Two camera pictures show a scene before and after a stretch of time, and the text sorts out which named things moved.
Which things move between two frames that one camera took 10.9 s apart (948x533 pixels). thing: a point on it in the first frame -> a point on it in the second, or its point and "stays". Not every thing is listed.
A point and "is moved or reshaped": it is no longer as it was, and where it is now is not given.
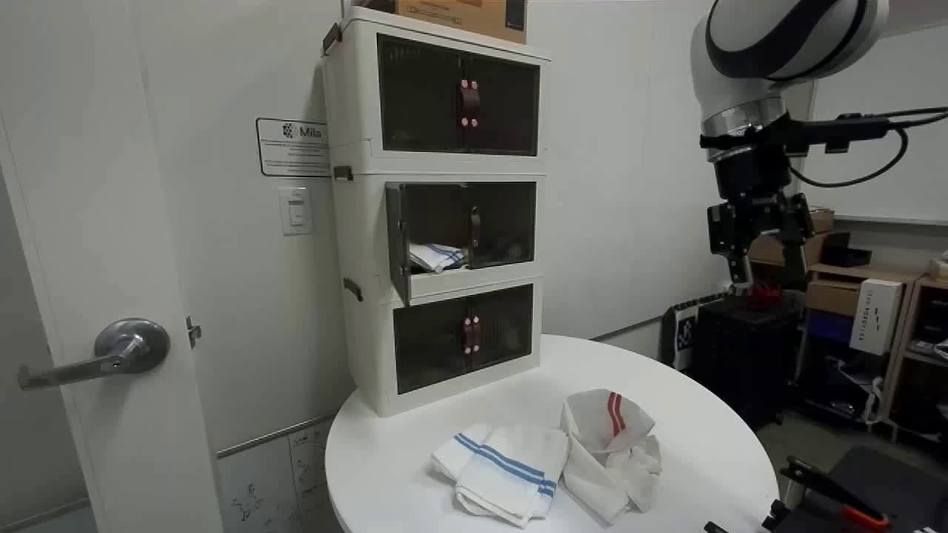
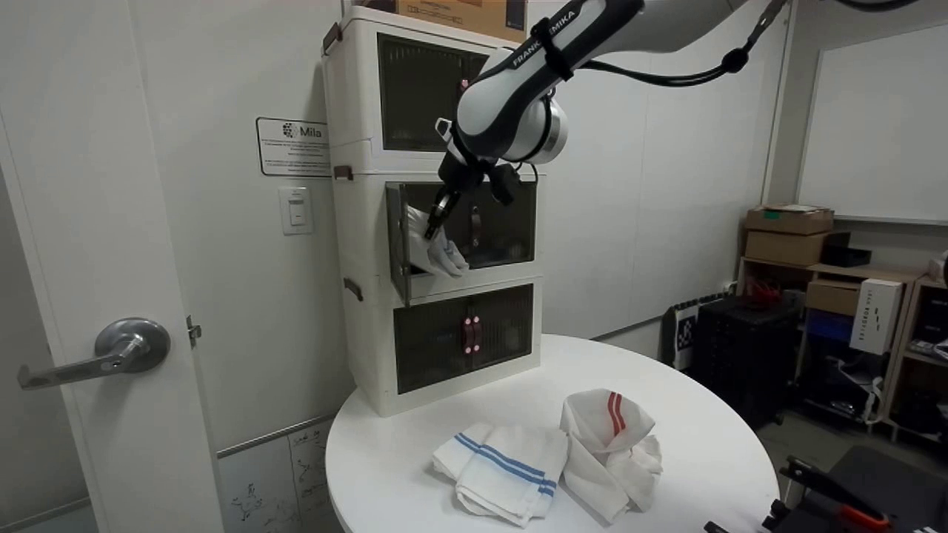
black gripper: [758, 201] -> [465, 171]
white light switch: [294, 211] stays
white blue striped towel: [433, 256] is moved or reshaped
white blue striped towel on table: [503, 472] stays
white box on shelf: [879, 318] stays
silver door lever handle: [122, 347] stays
